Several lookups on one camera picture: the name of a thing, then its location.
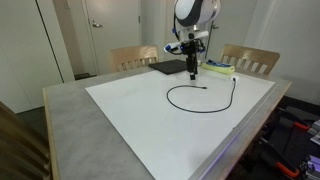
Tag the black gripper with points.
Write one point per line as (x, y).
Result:
(191, 49)

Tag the white charger adapter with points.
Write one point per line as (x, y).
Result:
(234, 78)

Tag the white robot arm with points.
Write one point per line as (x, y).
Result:
(190, 14)

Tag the wooden chair near arm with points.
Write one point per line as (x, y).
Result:
(133, 57)

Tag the blue microfiber cloth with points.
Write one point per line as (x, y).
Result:
(214, 63)

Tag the black flat pad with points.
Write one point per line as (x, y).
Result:
(169, 67)

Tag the yellow microfiber cloth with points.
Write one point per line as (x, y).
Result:
(227, 70)

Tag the white board mat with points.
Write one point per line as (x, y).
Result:
(173, 123)

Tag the wooden chair near cloths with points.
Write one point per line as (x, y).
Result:
(250, 60)

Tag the orange black clamp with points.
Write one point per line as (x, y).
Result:
(275, 159)
(300, 124)

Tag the wooden chair foreground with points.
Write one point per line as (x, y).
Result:
(24, 152)

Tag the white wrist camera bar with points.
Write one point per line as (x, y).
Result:
(176, 48)

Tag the white door with handle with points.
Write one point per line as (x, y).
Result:
(113, 24)

